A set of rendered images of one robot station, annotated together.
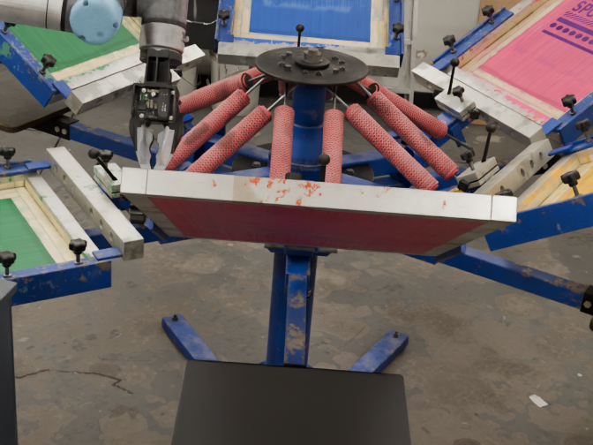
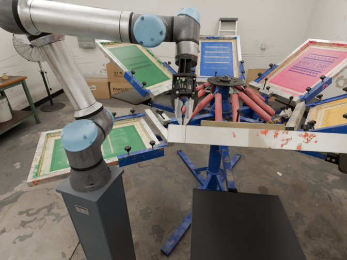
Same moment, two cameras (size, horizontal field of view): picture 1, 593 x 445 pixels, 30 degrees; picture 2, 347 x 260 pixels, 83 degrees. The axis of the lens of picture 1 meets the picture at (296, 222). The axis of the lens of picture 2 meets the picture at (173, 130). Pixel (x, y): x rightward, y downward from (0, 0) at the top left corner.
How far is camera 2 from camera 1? 1.23 m
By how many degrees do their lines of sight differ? 7
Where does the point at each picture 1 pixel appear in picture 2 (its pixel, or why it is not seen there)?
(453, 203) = not seen: outside the picture
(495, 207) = not seen: outside the picture
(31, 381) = (144, 168)
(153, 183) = (190, 135)
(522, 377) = (273, 166)
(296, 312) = (227, 164)
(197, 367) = (197, 192)
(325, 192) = (319, 140)
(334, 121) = (235, 97)
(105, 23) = (155, 31)
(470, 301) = not seen: hidden behind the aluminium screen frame
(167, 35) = (190, 47)
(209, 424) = (206, 225)
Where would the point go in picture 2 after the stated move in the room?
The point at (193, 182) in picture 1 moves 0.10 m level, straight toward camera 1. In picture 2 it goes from (219, 134) to (230, 165)
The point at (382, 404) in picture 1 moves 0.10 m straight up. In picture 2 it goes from (276, 212) to (282, 198)
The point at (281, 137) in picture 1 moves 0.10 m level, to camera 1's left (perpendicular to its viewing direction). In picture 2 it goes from (218, 103) to (205, 102)
